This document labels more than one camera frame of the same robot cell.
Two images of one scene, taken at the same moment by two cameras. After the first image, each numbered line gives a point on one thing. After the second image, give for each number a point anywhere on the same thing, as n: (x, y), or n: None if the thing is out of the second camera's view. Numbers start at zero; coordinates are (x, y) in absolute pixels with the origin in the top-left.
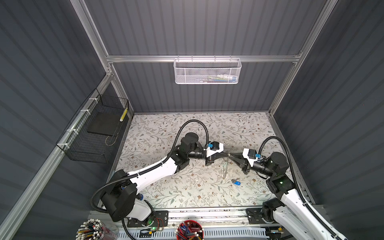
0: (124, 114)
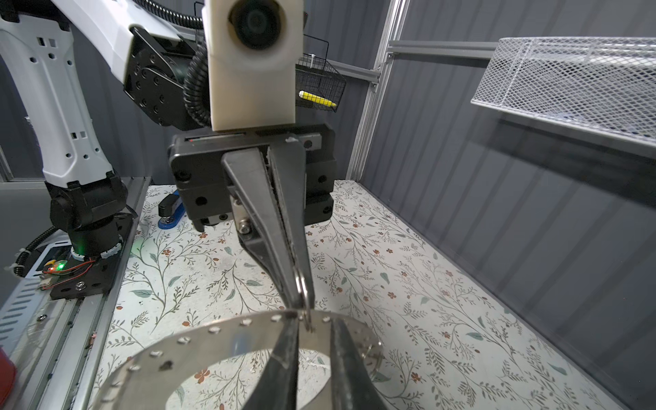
0: (313, 97)
